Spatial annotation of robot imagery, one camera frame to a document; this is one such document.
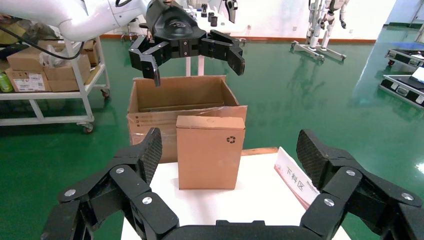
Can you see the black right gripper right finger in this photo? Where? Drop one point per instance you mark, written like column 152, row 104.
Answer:
column 351, row 188

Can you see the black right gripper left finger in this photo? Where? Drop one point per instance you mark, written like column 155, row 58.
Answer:
column 126, row 185

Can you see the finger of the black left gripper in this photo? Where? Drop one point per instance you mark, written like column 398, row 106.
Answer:
column 228, row 49
column 147, row 61

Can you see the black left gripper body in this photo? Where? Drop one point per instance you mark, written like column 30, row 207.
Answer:
column 175, row 30

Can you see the small cardboard box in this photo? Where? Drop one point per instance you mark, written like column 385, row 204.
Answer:
column 208, row 159

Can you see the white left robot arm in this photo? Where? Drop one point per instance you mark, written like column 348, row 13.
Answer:
column 82, row 20

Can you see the large open cardboard box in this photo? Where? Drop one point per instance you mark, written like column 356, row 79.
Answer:
column 185, row 92

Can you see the plain brown cardboard box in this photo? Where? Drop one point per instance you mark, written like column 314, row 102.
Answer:
column 23, row 59
column 68, row 76
column 89, row 49

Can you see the cardboard box with white label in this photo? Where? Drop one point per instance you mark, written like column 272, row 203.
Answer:
column 28, row 81

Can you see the black office stool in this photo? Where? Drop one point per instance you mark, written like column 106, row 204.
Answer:
column 128, row 34

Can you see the white sign card red stripe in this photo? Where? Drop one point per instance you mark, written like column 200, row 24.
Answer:
column 294, row 175

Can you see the white wheeled trolley cart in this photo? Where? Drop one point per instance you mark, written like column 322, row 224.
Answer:
column 81, row 86

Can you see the grey robot support stand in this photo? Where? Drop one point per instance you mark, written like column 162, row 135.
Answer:
column 318, row 53

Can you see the clear plastic bag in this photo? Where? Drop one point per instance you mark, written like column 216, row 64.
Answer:
column 51, row 56

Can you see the white humanoid robot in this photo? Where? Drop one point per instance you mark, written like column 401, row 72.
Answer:
column 328, row 20

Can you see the black aluminium flight case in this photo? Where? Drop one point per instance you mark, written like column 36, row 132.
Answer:
column 400, row 91
column 405, row 58

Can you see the open laptop computer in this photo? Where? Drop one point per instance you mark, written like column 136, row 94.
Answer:
column 419, row 75

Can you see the green plastic bottle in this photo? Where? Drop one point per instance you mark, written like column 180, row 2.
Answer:
column 5, row 82

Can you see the white pipe frame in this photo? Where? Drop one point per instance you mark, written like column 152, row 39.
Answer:
column 188, row 66

